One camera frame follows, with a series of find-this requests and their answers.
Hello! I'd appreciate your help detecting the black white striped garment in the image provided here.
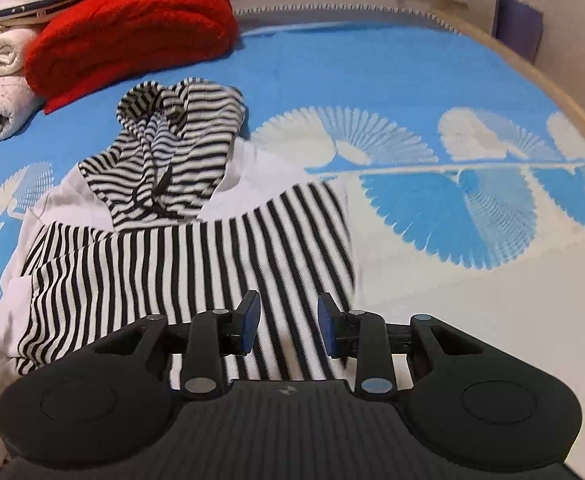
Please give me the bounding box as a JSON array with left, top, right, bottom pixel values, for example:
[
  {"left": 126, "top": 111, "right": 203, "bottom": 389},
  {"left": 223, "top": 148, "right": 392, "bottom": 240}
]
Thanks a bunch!
[{"left": 0, "top": 79, "right": 355, "bottom": 468}]

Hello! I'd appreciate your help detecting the blue white patterned bedsheet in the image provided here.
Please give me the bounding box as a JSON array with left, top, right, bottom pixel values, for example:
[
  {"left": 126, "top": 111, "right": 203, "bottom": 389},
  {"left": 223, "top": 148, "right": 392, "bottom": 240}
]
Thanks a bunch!
[{"left": 0, "top": 6, "right": 585, "bottom": 391}]

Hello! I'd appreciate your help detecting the white folded blanket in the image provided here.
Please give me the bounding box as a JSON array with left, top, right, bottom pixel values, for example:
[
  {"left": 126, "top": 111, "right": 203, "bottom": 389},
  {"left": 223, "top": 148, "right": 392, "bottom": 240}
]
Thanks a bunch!
[{"left": 0, "top": 25, "right": 41, "bottom": 141}]

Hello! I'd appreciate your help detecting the purple box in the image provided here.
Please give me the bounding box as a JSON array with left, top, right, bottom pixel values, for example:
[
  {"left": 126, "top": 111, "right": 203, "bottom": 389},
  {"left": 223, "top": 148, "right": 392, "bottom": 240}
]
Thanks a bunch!
[{"left": 492, "top": 0, "right": 544, "bottom": 64}]

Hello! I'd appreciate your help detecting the red fluffy blanket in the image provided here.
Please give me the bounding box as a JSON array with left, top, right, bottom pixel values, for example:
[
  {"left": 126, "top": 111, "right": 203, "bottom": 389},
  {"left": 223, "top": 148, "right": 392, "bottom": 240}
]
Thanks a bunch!
[{"left": 24, "top": 0, "right": 239, "bottom": 114}]

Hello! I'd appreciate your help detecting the wooden bed frame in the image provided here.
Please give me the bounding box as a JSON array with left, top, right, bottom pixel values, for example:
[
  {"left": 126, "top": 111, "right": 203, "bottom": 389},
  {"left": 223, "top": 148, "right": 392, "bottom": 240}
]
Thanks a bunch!
[{"left": 421, "top": 6, "right": 585, "bottom": 162}]

